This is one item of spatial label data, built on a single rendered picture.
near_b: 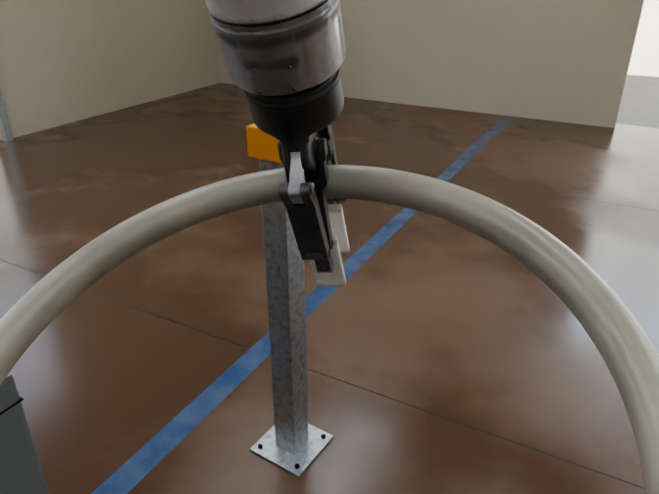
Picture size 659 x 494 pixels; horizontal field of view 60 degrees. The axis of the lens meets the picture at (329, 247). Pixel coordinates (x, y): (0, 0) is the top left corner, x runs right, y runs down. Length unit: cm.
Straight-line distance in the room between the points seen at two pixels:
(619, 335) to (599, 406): 195
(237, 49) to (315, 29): 5
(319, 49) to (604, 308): 25
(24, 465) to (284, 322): 74
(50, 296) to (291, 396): 135
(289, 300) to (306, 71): 122
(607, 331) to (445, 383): 188
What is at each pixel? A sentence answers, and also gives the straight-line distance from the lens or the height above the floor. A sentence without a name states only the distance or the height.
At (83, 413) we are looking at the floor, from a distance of 228.
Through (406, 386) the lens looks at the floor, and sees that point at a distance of 223.
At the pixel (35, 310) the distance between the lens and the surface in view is 50.
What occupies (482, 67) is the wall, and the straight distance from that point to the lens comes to 633.
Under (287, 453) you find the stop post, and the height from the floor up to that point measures 1.
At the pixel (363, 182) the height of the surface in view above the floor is 127.
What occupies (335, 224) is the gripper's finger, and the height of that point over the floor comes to 120.
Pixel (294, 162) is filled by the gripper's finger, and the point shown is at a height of 130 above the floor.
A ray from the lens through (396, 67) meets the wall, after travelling 663.
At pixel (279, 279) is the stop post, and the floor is 66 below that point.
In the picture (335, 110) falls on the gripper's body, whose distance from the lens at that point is 44.
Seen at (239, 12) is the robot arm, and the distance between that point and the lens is 38.
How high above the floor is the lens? 144
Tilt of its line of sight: 27 degrees down
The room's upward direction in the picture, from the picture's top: straight up
